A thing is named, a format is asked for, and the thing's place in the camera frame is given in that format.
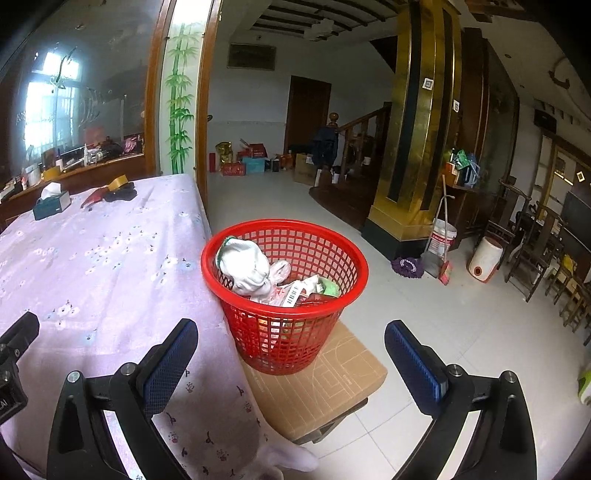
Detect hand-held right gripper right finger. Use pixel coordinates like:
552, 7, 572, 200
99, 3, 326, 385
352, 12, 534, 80
384, 320, 539, 480

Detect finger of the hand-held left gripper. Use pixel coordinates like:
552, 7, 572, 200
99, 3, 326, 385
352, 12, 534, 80
0, 311, 40, 356

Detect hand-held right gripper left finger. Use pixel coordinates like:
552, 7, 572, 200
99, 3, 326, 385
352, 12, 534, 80
46, 318, 200, 480

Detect red plastic basket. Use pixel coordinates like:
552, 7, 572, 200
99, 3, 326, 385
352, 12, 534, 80
200, 219, 370, 376

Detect red white torn box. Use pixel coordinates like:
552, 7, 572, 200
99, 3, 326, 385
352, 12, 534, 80
295, 291, 333, 306

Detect green trimmed white sock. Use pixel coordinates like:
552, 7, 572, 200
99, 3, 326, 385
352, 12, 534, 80
217, 237, 273, 296

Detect long white barcoded box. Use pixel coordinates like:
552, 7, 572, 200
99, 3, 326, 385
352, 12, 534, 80
276, 277, 324, 308

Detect cardboard topped stool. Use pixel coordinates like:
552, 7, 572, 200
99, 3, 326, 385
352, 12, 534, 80
240, 320, 389, 446

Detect purple mop head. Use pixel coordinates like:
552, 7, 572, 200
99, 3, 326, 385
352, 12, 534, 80
392, 256, 424, 279

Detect floral purple tablecloth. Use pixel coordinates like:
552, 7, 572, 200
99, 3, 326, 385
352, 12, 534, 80
0, 173, 319, 480

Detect green tissue box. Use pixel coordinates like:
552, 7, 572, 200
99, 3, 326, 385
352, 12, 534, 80
32, 181, 72, 221

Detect white orange container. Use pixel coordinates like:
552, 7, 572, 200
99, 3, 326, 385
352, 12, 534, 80
467, 236, 504, 284

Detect white bucket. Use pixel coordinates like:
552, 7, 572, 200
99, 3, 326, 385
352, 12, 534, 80
429, 219, 458, 257

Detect red packet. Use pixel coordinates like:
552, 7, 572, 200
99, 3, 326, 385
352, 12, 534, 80
81, 187, 109, 208

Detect wooden chair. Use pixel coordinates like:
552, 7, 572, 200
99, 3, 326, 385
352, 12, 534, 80
486, 181, 532, 268
505, 203, 568, 303

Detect black wallet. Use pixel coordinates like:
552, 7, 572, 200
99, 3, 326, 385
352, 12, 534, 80
102, 182, 138, 203

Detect wooden side cabinet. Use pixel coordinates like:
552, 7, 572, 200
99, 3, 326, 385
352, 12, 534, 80
0, 152, 148, 222

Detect wooden staircase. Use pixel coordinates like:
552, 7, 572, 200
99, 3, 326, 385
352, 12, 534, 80
309, 104, 393, 232

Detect green and blue bags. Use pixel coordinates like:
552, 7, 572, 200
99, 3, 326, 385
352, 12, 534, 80
443, 148, 483, 190

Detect pile of gift boxes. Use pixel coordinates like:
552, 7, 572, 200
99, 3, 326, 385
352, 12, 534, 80
210, 138, 296, 177

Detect cardboard box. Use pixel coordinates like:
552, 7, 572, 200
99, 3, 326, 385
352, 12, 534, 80
294, 153, 319, 186

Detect golden pillar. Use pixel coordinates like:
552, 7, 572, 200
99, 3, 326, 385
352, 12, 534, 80
362, 0, 467, 252

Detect dark blue jacket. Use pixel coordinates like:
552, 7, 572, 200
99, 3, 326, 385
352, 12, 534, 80
310, 124, 342, 167

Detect brown wooden door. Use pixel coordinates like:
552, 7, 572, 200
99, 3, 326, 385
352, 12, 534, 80
284, 76, 332, 155

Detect bamboo painted pillar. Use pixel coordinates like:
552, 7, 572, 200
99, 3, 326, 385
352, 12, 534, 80
159, 0, 208, 176

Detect broom with wooden handle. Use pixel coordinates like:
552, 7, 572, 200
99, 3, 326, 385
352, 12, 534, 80
436, 174, 455, 285

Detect framed wall picture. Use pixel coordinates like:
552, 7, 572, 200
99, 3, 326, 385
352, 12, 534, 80
227, 43, 276, 71

